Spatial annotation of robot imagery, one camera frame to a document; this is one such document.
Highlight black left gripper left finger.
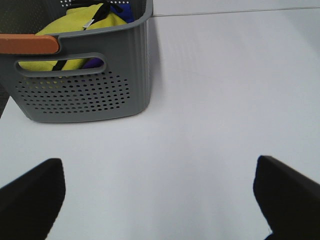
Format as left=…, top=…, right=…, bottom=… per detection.
left=0, top=158, right=66, bottom=240

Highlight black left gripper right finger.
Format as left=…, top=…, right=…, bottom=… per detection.
left=253, top=155, right=320, bottom=240

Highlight grey perforated plastic basket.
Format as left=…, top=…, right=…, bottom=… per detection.
left=0, top=0, right=153, bottom=123

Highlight yellow cloth in basket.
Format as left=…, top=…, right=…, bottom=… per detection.
left=18, top=2, right=126, bottom=72

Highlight blue cloth in basket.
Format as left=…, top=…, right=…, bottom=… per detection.
left=82, top=2, right=135, bottom=69

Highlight orange basket handle grip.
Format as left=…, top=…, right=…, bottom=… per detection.
left=0, top=34, right=60, bottom=55

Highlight black strap with tag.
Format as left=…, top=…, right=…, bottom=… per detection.
left=51, top=0, right=131, bottom=72

